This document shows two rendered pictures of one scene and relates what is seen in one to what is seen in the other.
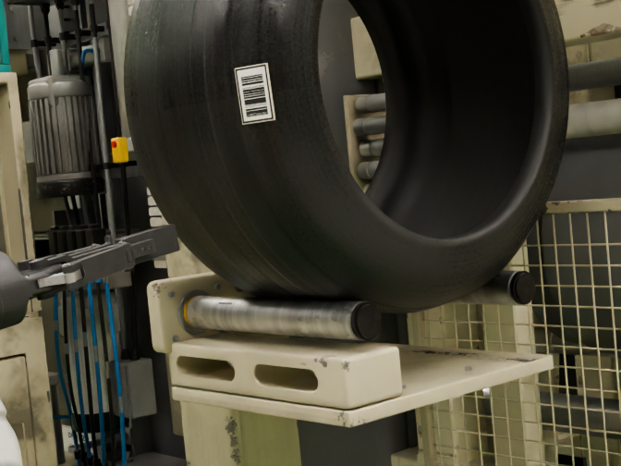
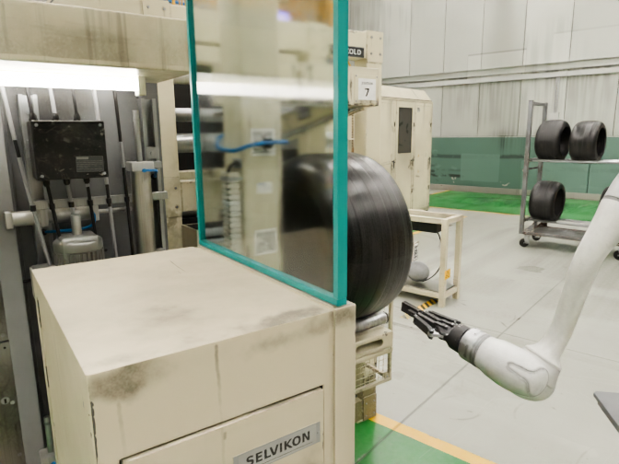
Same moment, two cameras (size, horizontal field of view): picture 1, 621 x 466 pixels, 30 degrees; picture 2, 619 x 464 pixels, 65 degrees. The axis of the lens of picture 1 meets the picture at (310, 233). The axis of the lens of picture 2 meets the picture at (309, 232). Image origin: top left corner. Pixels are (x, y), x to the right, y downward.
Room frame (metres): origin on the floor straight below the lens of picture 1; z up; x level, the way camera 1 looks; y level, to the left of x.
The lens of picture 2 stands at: (1.42, 1.58, 1.53)
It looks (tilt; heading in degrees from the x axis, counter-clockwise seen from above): 11 degrees down; 276
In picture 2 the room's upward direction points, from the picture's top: 1 degrees counter-clockwise
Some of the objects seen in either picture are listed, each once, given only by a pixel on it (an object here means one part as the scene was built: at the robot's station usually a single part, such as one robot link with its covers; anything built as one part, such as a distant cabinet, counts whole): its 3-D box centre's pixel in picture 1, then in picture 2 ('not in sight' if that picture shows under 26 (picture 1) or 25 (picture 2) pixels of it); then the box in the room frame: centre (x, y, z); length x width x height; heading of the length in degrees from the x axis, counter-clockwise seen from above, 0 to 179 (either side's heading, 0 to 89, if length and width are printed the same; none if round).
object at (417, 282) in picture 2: not in sight; (423, 255); (0.79, -2.94, 0.40); 0.60 x 0.35 x 0.80; 145
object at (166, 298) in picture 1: (270, 297); not in sight; (1.67, 0.07, 0.90); 0.40 x 0.03 x 0.10; 130
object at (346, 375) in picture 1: (276, 367); (344, 347); (1.45, 0.06, 0.84); 0.36 x 0.09 x 0.06; 40
